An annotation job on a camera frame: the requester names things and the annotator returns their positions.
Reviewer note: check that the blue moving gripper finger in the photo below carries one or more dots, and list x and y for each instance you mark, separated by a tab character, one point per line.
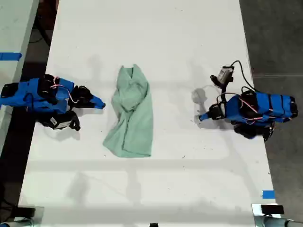
204	119
94	106

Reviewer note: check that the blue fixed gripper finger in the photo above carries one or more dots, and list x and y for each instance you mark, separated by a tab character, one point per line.
205	115
98	100

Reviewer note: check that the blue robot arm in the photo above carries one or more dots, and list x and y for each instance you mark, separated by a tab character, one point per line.
35	100
262	107

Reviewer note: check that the pale green T-shirt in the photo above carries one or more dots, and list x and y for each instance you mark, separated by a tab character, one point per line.
132	113

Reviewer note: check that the long blue tape strip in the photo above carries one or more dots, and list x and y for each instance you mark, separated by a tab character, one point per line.
10	56

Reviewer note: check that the white side table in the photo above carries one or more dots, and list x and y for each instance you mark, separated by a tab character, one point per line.
14	35

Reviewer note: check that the short blue tape strip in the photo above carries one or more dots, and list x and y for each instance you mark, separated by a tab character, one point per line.
268	194

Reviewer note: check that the small black box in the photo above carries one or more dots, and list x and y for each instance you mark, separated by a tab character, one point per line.
25	212
272	209

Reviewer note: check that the grey metal pipe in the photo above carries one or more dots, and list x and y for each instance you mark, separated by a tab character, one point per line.
279	222
16	223

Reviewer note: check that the black camera box white label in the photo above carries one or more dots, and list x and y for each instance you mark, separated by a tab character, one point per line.
60	121

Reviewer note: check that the black camera box grey face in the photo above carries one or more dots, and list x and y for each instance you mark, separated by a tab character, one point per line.
223	75

